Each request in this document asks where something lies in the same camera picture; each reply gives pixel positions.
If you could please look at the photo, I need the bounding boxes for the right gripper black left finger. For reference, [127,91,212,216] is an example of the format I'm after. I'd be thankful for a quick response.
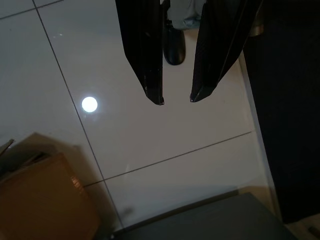
[114,0,166,106]

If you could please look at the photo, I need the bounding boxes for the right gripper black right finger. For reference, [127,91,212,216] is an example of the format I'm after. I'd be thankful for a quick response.
[189,0,263,103]

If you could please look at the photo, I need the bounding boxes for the large black floor mat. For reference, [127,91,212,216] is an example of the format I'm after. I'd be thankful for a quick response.
[243,0,320,225]

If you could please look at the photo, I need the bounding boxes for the brown cardboard box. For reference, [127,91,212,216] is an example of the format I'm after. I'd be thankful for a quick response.
[0,138,101,240]

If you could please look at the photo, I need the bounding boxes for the dark grey flat panel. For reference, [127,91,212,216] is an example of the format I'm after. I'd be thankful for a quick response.
[109,191,298,240]

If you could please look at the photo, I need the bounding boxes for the brass cylindrical foot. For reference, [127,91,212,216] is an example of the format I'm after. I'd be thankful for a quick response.
[249,22,265,38]

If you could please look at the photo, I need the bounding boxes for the black shoe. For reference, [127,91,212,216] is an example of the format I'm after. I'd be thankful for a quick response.
[162,21,187,66]

